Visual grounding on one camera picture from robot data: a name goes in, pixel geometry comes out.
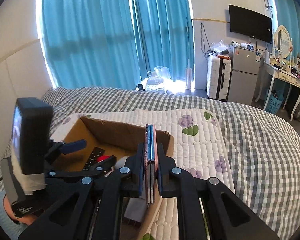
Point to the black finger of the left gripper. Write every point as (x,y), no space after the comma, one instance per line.
(96,171)

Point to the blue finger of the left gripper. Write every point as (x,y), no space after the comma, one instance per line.
(58,148)

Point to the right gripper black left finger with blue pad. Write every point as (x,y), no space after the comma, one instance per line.
(92,209)

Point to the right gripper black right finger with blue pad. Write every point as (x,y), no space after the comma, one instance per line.
(207,209)

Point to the white tube red label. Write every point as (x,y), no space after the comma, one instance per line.
(102,158)

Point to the black remote control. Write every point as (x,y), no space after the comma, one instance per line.
(93,157)

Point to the white cylindrical bottle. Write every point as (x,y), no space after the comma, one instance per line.
(120,163)

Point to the brown cardboard box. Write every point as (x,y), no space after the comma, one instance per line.
(116,138)

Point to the small white plug charger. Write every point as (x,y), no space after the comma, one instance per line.
(136,209)

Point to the red floral card case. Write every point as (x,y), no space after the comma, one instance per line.
(150,162)

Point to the person's hand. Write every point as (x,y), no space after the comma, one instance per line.
(27,219)

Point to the grey checked bed cover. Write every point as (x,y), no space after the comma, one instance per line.
(263,149)

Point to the white floral quilted mat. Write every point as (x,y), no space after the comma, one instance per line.
(192,137)

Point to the clear water jug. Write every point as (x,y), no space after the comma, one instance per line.
(155,83)

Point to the teal window curtain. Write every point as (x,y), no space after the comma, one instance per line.
(115,43)

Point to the blue laundry basket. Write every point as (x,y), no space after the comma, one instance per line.
(275,101)

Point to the white suitcase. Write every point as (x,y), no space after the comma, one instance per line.
(218,77)

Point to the white dressing table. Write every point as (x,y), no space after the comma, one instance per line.
(290,80)

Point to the silver mini fridge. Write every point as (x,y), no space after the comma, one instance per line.
(244,74)

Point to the clear plastic bag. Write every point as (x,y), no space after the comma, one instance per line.
(220,48)

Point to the oval vanity mirror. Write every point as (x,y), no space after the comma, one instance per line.
(282,41)

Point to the black camera box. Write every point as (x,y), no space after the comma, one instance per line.
(30,133)

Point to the black wall television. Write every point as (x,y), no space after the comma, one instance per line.
(250,23)

